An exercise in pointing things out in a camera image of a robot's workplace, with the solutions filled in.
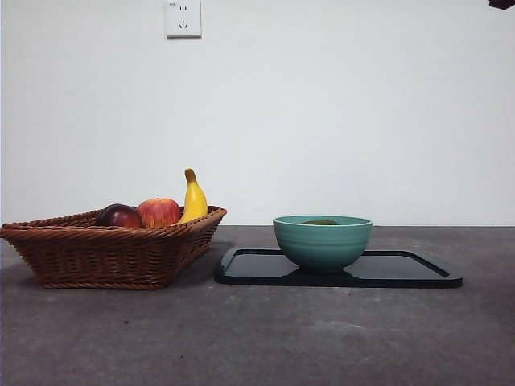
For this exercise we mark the red yellow apple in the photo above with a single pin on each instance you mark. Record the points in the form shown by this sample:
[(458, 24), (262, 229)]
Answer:
[(160, 211)]

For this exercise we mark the teal ceramic bowl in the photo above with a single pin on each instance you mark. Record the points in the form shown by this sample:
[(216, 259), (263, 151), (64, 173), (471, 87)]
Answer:
[(322, 249)]

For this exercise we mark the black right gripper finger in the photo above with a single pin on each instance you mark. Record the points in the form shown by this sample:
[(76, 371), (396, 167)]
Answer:
[(503, 3)]

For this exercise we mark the green avocado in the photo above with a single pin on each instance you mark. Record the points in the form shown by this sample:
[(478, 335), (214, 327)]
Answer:
[(320, 222)]

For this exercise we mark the dark rectangular tray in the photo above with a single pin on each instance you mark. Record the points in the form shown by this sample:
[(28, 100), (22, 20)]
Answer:
[(402, 269)]

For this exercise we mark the dark red plum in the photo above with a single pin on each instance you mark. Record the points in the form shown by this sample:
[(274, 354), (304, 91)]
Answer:
[(120, 217)]

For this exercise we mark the white wall outlet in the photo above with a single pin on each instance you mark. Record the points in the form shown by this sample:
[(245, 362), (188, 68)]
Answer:
[(184, 20)]

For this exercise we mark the brown wicker basket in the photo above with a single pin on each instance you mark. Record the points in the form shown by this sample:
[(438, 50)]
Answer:
[(100, 257)]

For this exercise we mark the yellow banana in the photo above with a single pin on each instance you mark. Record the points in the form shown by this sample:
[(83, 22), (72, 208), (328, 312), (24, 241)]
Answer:
[(195, 201)]

